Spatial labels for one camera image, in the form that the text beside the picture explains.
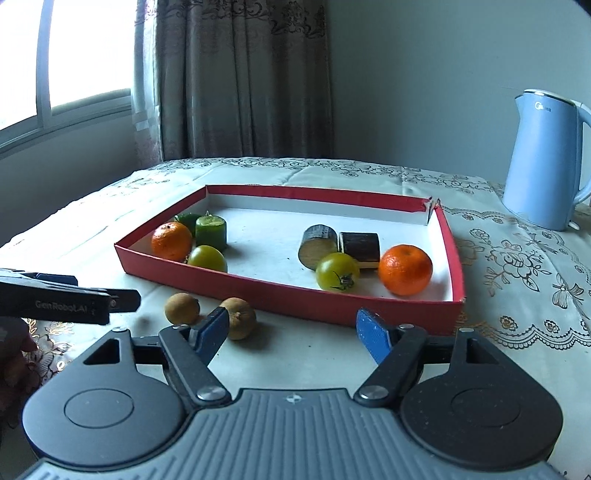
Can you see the window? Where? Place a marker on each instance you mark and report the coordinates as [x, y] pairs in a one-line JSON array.
[[69, 55]]

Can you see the dark green cucumber piece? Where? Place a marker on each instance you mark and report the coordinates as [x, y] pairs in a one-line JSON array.
[[185, 222]]

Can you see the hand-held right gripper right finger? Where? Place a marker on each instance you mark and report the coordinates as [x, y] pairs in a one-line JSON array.
[[371, 333]]

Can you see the brown longan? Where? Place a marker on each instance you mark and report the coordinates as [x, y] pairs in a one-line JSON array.
[[240, 319]]

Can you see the round dark eggplant piece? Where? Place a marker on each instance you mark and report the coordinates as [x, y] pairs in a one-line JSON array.
[[316, 247]]

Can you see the light blue electric kettle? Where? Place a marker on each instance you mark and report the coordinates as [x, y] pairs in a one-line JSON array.
[[540, 161]]

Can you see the red shallow cardboard box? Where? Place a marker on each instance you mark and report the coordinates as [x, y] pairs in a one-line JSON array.
[[277, 240]]

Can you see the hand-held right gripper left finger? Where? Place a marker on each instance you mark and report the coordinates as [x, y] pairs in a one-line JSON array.
[[213, 331]]

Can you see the green tomato with stem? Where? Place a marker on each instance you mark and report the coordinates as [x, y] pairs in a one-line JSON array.
[[337, 272]]

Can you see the light-faced green cucumber piece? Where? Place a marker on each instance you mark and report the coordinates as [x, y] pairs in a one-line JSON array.
[[211, 233]]

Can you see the large orange mandarin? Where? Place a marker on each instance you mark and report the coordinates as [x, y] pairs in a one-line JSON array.
[[405, 270]]

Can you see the sheer lace curtain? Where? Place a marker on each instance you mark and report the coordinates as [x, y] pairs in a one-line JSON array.
[[145, 92]]

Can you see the dark rectangular eggplant piece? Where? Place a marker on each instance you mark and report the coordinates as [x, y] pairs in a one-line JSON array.
[[360, 249]]

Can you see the brown kiwi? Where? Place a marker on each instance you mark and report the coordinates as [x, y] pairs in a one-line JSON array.
[[181, 308]]

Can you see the brown patterned curtain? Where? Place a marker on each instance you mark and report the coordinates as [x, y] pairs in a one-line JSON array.
[[240, 78]]

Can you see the small orange mandarin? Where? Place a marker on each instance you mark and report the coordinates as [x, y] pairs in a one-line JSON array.
[[171, 241]]

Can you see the person's left hand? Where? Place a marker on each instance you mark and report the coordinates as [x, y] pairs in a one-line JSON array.
[[16, 355]]

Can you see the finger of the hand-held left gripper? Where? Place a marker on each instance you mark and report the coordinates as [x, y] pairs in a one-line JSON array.
[[55, 278], [127, 300]]

